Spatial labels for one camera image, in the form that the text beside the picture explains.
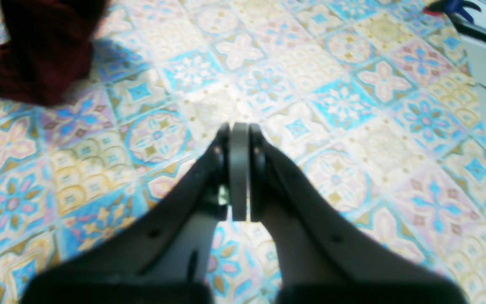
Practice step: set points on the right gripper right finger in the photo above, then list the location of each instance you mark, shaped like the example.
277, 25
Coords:
323, 258

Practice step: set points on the dark red t-shirt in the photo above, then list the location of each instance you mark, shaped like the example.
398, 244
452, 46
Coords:
49, 47

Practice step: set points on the blue orange clamp upper left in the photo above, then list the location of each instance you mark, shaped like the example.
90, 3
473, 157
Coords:
452, 7

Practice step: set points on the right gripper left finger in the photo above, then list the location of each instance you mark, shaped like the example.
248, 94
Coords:
161, 258

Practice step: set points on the patterned tile tablecloth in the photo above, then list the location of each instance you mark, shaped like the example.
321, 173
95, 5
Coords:
373, 99

